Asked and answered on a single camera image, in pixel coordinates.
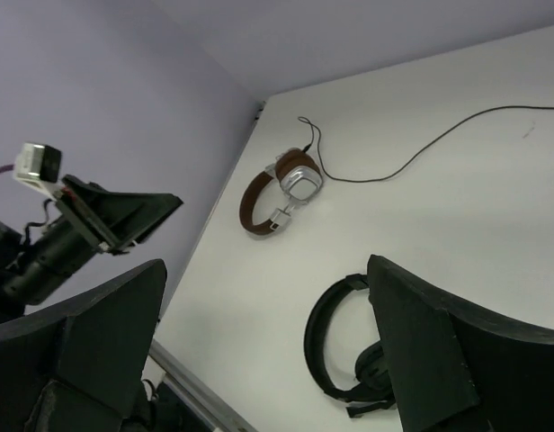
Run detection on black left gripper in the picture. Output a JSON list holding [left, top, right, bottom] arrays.
[[55, 175, 183, 256]]

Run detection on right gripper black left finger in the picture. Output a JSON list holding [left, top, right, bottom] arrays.
[[0, 259, 167, 431]]

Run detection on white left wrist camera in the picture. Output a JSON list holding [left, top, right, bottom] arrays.
[[13, 142, 62, 199]]

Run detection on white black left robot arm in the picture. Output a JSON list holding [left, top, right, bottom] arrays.
[[0, 175, 183, 322]]

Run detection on brown silver headphones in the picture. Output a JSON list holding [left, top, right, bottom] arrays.
[[238, 146, 324, 237]]

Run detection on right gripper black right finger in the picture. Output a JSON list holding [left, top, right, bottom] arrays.
[[367, 255, 554, 431]]

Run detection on thin black brown-headphone cable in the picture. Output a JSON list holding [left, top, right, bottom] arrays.
[[297, 105, 554, 184]]

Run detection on aluminium table edge rail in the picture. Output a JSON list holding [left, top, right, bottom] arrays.
[[148, 339, 257, 432]]

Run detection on black headset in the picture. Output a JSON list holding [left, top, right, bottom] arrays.
[[303, 274, 396, 419]]

